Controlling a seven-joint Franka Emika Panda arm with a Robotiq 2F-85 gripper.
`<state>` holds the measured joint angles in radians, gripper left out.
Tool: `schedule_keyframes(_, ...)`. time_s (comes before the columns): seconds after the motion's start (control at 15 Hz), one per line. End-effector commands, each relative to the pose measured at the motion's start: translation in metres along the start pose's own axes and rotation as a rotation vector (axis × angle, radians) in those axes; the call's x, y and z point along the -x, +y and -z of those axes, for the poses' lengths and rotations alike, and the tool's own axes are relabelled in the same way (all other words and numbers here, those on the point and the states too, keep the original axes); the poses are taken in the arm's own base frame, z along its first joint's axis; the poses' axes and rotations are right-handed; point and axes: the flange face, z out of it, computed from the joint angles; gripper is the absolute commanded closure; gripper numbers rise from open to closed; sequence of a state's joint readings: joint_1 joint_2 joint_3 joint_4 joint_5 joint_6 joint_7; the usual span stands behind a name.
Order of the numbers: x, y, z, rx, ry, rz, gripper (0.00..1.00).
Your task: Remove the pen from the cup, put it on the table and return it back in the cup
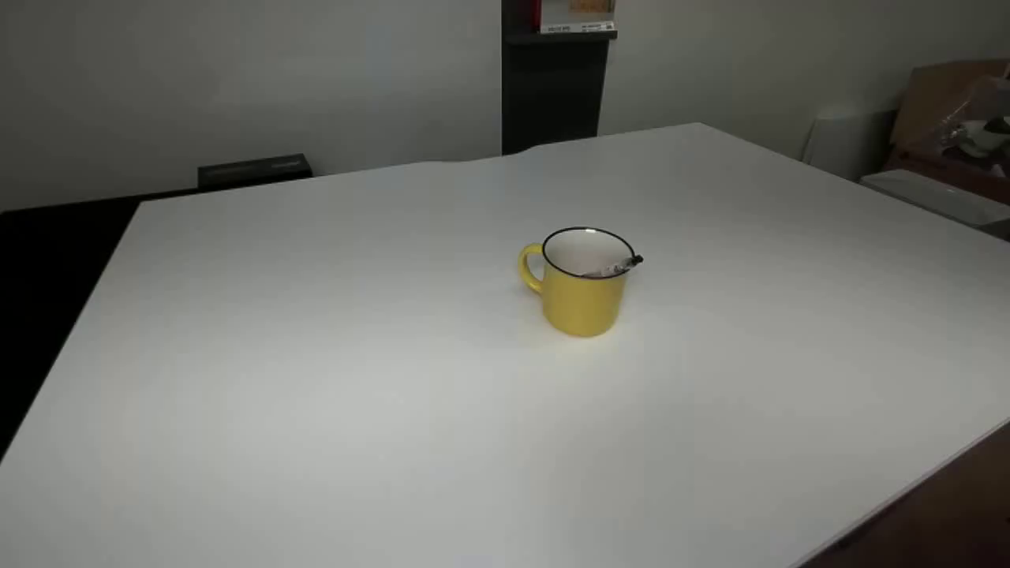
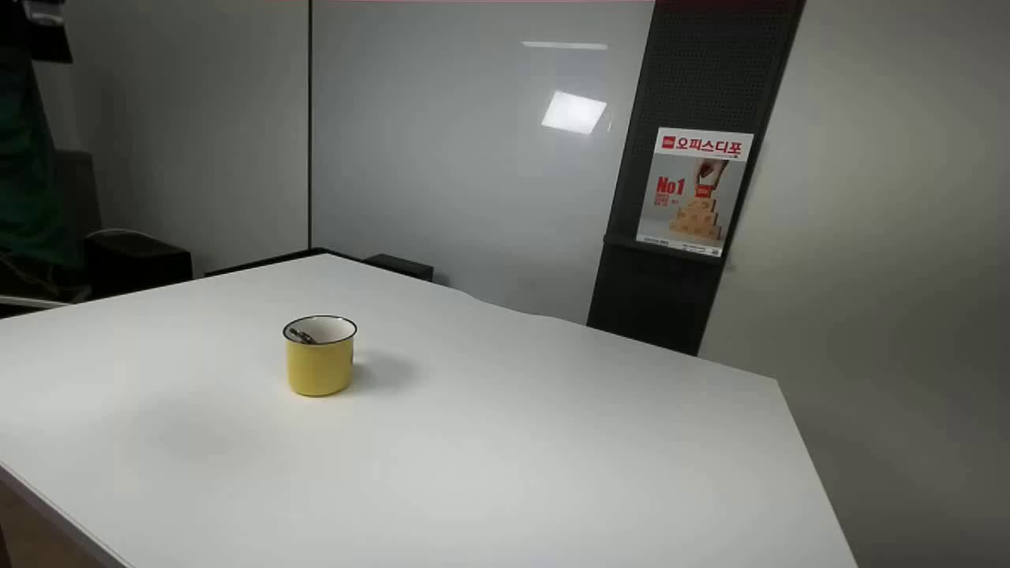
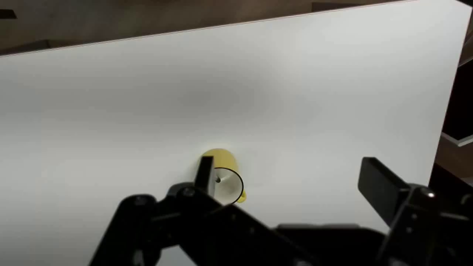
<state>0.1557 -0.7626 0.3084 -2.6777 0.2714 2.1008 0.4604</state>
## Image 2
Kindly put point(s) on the black box seat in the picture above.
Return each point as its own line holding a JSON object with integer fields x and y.
{"x": 138, "y": 264}

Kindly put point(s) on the black pillar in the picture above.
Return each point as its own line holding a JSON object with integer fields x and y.
{"x": 716, "y": 64}

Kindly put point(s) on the green cloth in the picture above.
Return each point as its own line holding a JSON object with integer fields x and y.
{"x": 28, "y": 177}

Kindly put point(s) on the small black block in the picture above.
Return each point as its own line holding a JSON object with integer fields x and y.
{"x": 403, "y": 267}

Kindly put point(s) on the yellow enamel cup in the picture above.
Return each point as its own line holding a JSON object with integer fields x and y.
{"x": 321, "y": 371}

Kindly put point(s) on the white curved chair back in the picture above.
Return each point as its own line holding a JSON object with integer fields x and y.
{"x": 28, "y": 300}

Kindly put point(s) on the red and white poster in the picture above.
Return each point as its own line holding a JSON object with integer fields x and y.
{"x": 696, "y": 194}

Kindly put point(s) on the glass whiteboard panel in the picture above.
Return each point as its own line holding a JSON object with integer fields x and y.
{"x": 462, "y": 159}

